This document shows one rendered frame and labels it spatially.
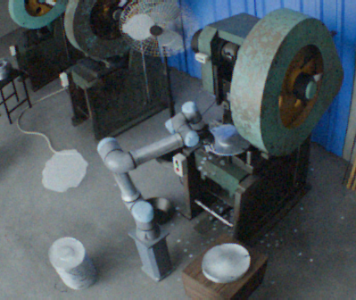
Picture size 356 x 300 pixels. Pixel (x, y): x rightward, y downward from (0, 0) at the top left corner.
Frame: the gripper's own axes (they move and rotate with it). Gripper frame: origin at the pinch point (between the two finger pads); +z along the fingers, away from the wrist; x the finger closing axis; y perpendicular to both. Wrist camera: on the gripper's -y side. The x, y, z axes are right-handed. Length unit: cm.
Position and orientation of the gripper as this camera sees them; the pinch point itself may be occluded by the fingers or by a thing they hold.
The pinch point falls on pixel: (211, 148)
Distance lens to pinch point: 250.3
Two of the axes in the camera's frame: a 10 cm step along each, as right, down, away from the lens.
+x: 9.1, -3.0, -2.8
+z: 4.1, 7.0, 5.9
